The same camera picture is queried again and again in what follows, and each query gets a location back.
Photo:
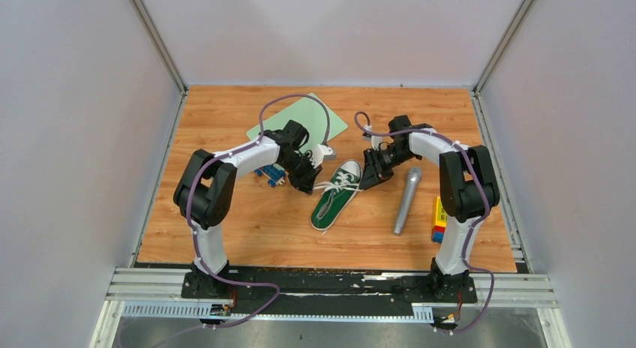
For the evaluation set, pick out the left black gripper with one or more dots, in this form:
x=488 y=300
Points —
x=305 y=181

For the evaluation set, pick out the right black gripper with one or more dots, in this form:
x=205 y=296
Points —
x=374 y=172

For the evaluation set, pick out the green canvas sneaker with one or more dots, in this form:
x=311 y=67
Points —
x=335 y=196

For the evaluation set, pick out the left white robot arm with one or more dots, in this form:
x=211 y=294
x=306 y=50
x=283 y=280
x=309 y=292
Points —
x=205 y=192

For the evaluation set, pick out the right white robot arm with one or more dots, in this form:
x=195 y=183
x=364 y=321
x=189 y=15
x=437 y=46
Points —
x=467 y=187

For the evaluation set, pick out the blue red toy car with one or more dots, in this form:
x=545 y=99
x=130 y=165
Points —
x=275 y=175

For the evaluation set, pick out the silver microphone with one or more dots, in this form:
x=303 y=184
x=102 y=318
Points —
x=413 y=177

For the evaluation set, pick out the light green cutting mat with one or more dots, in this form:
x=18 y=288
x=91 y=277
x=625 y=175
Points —
x=308 y=113

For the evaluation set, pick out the yellow red blue block stack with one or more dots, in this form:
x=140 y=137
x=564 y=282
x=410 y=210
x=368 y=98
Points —
x=439 y=221

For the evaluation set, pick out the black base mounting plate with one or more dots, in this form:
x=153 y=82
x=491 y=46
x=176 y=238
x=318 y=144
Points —
x=321 y=292

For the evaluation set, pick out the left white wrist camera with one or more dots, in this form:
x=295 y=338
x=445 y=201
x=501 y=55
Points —
x=321 y=153

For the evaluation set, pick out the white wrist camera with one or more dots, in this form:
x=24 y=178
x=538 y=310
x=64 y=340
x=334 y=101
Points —
x=375 y=140
x=321 y=153

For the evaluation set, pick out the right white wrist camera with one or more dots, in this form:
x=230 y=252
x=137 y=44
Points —
x=375 y=140

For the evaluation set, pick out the aluminium frame rail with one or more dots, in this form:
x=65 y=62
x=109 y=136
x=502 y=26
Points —
x=156 y=292

